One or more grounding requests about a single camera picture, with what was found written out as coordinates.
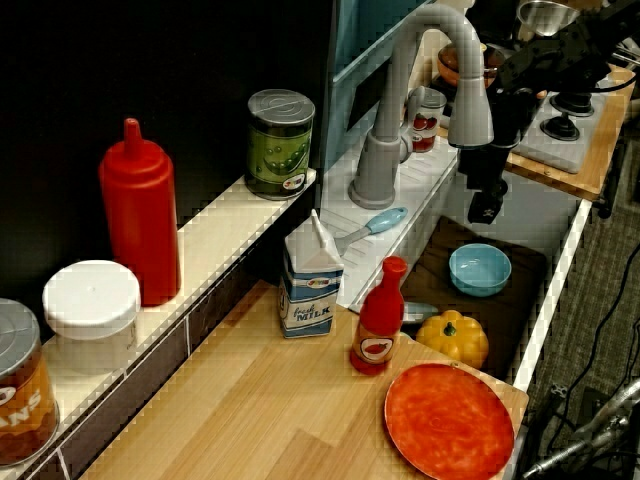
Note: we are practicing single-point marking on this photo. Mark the red hot sauce bottle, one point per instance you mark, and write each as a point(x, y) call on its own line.
point(380, 315)

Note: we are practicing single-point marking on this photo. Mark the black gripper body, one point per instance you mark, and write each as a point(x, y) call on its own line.
point(482, 167)

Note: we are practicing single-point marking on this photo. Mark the orange plate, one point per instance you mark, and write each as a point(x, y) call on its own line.
point(450, 420)

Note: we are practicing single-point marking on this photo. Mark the brown glass lid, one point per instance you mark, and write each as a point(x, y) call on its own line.
point(450, 55)

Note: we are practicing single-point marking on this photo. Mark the silver metal pot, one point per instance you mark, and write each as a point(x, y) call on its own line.
point(547, 15)

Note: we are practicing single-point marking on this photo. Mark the white toy sink basin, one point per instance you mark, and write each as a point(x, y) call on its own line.
point(550, 215)

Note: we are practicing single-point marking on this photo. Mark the tomato can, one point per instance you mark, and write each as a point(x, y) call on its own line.
point(433, 122)

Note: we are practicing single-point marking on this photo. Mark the orange toy pan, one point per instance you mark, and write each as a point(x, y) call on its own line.
point(450, 74)

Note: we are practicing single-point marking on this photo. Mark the light blue bowl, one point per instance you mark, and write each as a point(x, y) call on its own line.
point(480, 281)

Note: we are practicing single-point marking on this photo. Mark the red squeeze bottle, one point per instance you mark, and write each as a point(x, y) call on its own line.
point(140, 210)

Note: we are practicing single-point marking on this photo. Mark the white toy stove top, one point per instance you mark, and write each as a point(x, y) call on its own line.
point(560, 150)

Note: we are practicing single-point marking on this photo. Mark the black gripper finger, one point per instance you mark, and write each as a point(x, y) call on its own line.
point(477, 207)
point(496, 205)

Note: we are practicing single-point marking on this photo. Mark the orange beans can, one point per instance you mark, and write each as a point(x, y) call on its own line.
point(22, 390)

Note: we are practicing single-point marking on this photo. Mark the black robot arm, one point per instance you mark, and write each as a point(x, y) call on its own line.
point(550, 55)

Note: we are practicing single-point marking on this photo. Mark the metal camera mount arm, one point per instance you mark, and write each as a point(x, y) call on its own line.
point(595, 430)

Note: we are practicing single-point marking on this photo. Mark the green peas can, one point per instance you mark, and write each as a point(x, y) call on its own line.
point(280, 150)

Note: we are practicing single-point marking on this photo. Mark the white lidded jar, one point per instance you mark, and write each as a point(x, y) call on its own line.
point(90, 310)

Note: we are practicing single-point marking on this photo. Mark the milk carton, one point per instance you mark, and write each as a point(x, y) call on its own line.
point(310, 295)

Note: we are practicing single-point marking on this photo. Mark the grey toy faucet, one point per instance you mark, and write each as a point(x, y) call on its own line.
point(375, 165)

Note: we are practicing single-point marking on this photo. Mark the yellow toy bell pepper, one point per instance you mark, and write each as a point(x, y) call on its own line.
point(460, 345)

